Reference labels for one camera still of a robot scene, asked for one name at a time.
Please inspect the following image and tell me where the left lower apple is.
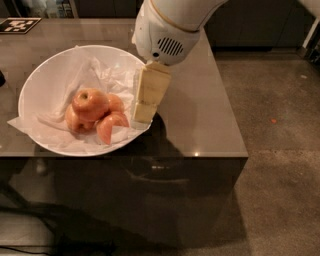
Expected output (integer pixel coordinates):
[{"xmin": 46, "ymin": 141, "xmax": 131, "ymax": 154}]
[{"xmin": 64, "ymin": 105, "xmax": 94, "ymax": 133}]

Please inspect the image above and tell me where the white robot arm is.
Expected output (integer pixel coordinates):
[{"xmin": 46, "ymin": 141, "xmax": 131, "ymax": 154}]
[{"xmin": 132, "ymin": 0, "xmax": 228, "ymax": 124}]

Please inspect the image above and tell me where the orange-red apple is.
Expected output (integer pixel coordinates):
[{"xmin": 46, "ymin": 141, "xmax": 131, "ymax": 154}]
[{"xmin": 72, "ymin": 88, "xmax": 109, "ymax": 122}]

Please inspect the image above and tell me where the white crumpled paper liner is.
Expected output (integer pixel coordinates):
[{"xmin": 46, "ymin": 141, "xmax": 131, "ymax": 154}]
[{"xmin": 7, "ymin": 45, "xmax": 151, "ymax": 155}]

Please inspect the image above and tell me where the back right apple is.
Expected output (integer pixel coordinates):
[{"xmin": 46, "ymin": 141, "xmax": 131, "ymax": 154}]
[{"xmin": 107, "ymin": 94, "xmax": 124, "ymax": 112}]

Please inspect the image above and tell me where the white bowl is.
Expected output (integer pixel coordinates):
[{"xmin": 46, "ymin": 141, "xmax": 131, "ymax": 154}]
[{"xmin": 17, "ymin": 44, "xmax": 158, "ymax": 158}]

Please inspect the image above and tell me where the dark cabinet table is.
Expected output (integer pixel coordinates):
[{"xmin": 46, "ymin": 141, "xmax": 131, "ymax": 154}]
[{"xmin": 0, "ymin": 18, "xmax": 250, "ymax": 249}]

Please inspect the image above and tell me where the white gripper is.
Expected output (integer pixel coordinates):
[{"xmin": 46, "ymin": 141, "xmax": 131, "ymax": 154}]
[{"xmin": 131, "ymin": 0, "xmax": 200, "ymax": 130}]

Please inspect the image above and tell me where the black white fiducial marker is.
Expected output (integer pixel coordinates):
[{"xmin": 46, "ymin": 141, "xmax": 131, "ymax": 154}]
[{"xmin": 0, "ymin": 17, "xmax": 41, "ymax": 34}]

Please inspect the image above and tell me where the front right apple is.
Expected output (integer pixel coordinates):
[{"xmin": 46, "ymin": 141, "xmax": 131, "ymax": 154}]
[{"xmin": 96, "ymin": 112, "xmax": 129, "ymax": 145}]

